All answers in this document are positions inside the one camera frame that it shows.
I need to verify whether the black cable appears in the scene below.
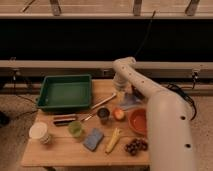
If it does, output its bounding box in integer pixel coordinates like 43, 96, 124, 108
133, 10, 157, 60

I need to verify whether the wooden table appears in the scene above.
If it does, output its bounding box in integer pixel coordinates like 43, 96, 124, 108
20, 78, 158, 167

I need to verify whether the brown rectangular bar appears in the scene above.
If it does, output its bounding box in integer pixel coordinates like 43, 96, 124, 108
53, 114, 77, 120

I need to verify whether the green plastic tray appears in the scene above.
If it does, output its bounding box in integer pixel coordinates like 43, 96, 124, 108
37, 74, 92, 113

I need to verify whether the orange bowl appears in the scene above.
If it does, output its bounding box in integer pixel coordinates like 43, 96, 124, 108
128, 108, 147, 136

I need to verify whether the red apple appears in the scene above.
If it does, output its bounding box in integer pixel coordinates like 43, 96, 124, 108
112, 108, 125, 121

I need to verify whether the blue sponge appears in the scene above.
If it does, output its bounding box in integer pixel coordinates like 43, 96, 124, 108
83, 128, 104, 151

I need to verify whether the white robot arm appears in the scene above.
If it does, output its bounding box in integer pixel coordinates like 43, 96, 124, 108
113, 57, 197, 171

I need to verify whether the small metal utensil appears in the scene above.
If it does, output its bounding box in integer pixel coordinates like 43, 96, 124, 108
80, 112, 96, 122

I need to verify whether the white lidded container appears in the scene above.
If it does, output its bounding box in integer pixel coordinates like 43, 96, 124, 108
29, 122, 51, 144

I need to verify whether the dark bowl with greens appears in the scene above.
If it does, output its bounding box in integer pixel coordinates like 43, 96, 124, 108
131, 85, 145, 100

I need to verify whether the green plastic cup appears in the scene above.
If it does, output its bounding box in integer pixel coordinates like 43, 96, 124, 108
68, 121, 83, 138

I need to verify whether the bunch of dark grapes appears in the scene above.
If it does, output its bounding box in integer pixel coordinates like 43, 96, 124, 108
124, 138, 148, 156

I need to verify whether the grey folded cloth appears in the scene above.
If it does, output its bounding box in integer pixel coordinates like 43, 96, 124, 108
119, 93, 144, 110

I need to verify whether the yellow banana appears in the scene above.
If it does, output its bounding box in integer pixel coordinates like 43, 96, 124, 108
105, 128, 121, 154

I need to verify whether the dark metal cup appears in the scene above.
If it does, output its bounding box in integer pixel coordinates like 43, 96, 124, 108
97, 107, 110, 124

